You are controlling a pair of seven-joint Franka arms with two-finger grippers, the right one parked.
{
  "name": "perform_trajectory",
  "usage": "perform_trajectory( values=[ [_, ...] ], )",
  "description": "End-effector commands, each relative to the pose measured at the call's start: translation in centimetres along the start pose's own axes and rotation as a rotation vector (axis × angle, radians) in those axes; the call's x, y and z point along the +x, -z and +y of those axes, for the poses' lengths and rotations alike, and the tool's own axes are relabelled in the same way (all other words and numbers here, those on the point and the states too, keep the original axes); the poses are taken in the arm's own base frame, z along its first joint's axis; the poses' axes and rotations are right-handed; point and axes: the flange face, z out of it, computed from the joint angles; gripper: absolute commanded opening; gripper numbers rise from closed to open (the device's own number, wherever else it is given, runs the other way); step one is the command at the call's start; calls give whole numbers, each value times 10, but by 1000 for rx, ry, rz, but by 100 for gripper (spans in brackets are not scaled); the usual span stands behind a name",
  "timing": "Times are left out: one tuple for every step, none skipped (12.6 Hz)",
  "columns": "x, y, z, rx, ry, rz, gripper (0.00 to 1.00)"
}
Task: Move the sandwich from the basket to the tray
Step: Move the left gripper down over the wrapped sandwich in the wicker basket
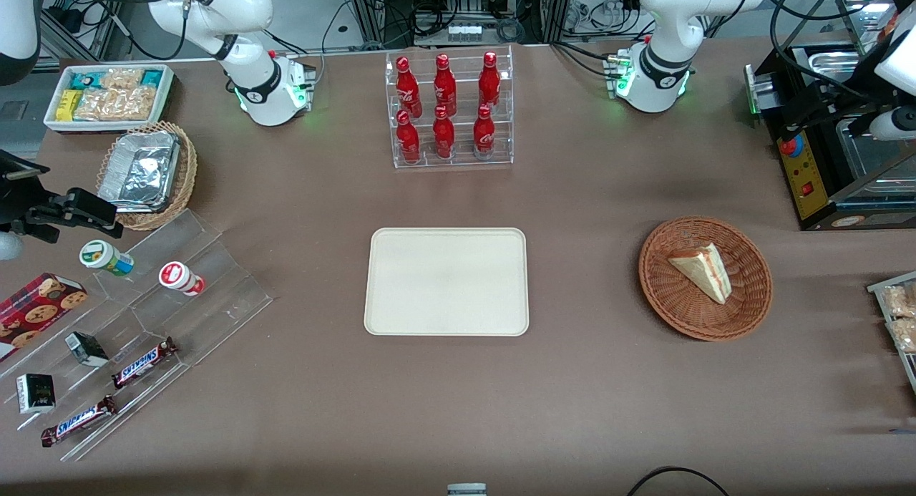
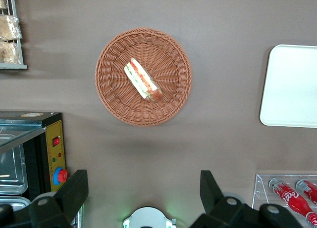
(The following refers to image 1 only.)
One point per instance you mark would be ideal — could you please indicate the light wicker basket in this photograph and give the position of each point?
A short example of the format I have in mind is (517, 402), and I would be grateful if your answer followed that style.
(187, 167)

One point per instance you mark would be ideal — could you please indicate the beige plastic tray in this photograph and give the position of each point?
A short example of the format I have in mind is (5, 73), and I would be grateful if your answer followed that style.
(447, 281)

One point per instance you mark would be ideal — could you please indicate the small black box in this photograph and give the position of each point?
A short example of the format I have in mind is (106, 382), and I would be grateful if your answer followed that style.
(86, 348)

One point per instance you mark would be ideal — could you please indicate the red emergency stop button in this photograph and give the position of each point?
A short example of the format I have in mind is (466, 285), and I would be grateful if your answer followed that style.
(790, 149)

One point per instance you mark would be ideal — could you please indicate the green label yogurt cup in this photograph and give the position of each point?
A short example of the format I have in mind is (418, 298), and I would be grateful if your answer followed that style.
(104, 257)

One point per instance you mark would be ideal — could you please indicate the red tartan cookie box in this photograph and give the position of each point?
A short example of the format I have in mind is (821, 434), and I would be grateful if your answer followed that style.
(36, 313)

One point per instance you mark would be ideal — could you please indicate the white rectangular snack bin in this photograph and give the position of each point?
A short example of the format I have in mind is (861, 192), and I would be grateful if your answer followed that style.
(50, 122)

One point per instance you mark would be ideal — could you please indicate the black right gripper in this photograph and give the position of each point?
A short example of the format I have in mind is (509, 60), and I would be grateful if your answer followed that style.
(16, 203)

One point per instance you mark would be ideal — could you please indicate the black hot food display case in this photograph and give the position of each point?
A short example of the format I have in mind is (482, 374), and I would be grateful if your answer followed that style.
(812, 192)

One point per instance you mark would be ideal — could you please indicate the teal snack packet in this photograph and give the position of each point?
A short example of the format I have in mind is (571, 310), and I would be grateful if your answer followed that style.
(152, 78)
(84, 81)

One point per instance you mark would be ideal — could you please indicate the brown snickers bar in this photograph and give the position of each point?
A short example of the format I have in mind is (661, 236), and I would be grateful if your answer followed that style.
(143, 363)
(79, 421)

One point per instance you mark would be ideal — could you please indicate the aluminium foil container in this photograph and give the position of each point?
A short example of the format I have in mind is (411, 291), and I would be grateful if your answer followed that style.
(139, 170)

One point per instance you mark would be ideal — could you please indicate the red label yogurt cup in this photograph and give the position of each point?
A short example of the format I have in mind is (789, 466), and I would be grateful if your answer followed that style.
(179, 277)

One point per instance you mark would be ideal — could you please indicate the black and white box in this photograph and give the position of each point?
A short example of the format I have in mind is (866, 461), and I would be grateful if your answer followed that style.
(36, 394)

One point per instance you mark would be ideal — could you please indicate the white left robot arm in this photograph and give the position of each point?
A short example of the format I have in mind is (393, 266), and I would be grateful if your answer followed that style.
(665, 23)

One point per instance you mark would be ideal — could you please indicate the clear acrylic stepped stand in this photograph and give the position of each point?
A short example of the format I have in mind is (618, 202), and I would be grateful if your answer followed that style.
(215, 295)

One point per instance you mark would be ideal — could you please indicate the triangular sandwich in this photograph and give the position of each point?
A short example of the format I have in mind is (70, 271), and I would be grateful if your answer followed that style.
(705, 270)

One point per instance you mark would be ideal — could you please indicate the brown round wicker basket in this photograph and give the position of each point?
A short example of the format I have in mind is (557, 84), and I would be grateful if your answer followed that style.
(687, 310)

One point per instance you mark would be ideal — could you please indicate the red cola bottle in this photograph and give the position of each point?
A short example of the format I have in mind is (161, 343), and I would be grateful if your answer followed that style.
(484, 132)
(444, 134)
(489, 81)
(407, 139)
(406, 86)
(444, 84)

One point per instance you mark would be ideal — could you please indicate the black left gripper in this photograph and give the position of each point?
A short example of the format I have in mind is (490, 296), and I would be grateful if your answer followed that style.
(835, 103)

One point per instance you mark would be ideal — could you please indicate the clear rice cracker pack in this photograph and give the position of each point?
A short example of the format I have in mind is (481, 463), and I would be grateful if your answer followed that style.
(122, 78)
(118, 104)

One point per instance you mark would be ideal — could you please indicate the white power strip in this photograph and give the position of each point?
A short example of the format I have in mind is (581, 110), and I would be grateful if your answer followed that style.
(465, 32)

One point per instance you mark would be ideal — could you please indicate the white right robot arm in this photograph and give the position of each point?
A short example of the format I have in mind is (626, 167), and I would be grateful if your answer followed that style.
(215, 9)

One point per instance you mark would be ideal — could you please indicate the clear acrylic bottle rack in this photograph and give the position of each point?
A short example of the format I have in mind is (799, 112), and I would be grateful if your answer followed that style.
(501, 156)

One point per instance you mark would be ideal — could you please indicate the clear fried snack pack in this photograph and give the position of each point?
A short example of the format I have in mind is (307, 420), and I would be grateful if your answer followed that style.
(900, 300)
(904, 335)

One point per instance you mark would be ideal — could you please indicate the yellow snack packet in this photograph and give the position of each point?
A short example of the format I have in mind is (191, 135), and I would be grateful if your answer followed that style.
(69, 104)

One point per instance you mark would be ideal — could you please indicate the grey device at table edge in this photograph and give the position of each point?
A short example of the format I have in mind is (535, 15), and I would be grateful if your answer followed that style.
(466, 489)

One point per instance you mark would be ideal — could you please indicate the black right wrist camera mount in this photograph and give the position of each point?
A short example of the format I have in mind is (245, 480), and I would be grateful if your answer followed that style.
(18, 185)

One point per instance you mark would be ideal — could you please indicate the grey metal snack tray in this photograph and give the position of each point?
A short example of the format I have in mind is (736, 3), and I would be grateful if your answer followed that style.
(876, 287)

